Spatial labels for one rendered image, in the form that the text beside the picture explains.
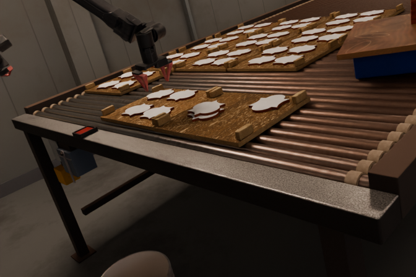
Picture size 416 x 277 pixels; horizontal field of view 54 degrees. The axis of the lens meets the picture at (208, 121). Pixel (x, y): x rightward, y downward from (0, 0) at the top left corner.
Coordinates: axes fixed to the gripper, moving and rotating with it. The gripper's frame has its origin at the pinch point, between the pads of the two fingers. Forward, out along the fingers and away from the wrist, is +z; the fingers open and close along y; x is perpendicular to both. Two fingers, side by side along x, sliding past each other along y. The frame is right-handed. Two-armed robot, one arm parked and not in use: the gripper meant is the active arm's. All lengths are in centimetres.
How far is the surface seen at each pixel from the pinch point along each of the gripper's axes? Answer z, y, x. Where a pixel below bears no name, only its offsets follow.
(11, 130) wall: 90, 0, -252
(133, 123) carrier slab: 12.4, 10.9, -5.4
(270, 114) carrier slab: 5.9, -8.5, 45.0
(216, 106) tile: 7.0, -6.0, 23.5
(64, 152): 28, 27, -42
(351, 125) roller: 5, -11, 70
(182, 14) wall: 45, -208, -239
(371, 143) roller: 2, -2, 80
